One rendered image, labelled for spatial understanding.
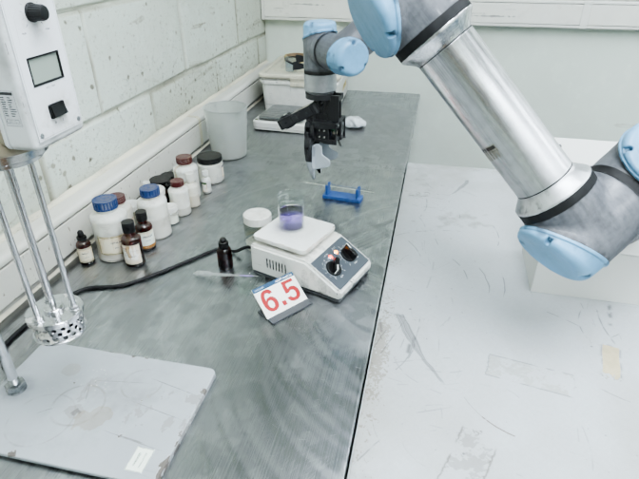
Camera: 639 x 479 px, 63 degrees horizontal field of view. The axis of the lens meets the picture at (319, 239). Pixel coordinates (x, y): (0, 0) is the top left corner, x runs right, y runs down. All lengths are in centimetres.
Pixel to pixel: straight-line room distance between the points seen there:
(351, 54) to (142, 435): 78
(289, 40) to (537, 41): 100
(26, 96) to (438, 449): 62
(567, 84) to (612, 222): 161
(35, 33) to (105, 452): 50
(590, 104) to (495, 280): 146
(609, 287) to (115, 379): 85
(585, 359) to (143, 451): 67
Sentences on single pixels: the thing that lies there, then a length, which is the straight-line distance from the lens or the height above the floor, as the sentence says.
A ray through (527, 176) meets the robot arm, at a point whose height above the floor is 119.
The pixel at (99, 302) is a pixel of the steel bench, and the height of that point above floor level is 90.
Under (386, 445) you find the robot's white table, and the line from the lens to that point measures 74.
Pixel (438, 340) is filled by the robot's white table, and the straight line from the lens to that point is 89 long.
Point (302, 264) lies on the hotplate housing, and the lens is 94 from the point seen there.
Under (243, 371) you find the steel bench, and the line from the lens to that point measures 83.
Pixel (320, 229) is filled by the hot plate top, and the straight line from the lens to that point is 100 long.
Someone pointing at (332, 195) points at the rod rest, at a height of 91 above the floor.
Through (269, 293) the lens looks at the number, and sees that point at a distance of 93.
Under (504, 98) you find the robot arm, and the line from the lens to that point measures 75.
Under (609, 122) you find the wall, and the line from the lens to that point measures 246.
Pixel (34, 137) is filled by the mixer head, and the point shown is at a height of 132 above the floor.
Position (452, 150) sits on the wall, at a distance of 241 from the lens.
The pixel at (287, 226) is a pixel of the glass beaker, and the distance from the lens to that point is 98.
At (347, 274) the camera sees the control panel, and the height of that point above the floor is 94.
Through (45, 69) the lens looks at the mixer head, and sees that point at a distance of 57.
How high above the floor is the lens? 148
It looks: 30 degrees down
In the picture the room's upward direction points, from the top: straight up
